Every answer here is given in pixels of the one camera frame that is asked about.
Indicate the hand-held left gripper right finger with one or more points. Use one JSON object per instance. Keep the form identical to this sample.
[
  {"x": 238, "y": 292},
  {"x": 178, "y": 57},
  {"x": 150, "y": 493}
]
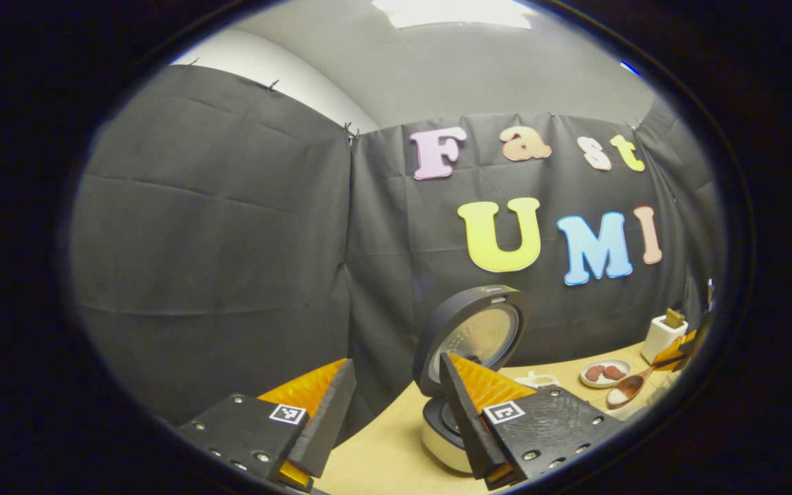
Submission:
[{"x": 465, "y": 426}]

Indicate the white rice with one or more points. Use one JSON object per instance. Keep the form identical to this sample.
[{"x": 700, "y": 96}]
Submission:
[{"x": 619, "y": 397}]

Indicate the large ceiling light panel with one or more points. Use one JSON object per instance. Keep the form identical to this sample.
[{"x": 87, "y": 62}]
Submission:
[{"x": 454, "y": 12}]

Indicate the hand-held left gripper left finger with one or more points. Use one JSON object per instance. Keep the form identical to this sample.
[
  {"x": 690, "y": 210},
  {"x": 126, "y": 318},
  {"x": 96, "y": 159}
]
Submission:
[{"x": 331, "y": 426}]

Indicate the brown bread slice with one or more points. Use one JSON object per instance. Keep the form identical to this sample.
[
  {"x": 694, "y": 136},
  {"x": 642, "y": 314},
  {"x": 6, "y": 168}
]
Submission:
[{"x": 675, "y": 318}]

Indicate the white round plate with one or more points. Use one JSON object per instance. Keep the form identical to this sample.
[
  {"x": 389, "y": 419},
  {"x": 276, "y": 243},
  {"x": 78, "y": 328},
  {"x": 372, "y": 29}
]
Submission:
[{"x": 606, "y": 381}]

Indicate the brown wooden spoon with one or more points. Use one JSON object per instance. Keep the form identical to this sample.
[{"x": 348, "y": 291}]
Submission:
[{"x": 626, "y": 392}]

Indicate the small ceiling light panel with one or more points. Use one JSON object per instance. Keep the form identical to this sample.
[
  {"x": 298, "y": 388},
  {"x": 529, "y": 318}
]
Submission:
[{"x": 630, "y": 68}]

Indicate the black backdrop cloth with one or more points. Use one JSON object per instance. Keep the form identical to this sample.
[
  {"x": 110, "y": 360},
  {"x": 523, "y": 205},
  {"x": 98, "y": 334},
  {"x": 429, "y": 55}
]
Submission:
[{"x": 217, "y": 240}]

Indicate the grey rice cooker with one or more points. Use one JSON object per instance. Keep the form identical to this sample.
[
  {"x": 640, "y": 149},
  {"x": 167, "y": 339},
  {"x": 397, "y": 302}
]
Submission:
[{"x": 478, "y": 323}]

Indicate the red meat piece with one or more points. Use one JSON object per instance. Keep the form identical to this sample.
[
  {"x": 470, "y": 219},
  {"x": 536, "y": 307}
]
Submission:
[
  {"x": 614, "y": 372},
  {"x": 595, "y": 373}
]

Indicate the white divided bean dish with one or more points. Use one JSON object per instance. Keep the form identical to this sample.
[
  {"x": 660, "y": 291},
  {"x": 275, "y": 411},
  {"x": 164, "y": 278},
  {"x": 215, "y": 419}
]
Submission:
[{"x": 540, "y": 380}]

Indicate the white toaster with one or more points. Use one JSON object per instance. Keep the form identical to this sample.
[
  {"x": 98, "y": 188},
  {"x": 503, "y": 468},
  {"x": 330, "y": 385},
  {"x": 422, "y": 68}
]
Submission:
[{"x": 657, "y": 340}]

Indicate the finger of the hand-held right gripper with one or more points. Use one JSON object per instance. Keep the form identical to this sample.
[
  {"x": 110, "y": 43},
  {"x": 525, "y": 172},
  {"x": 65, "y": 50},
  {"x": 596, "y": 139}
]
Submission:
[{"x": 674, "y": 350}]

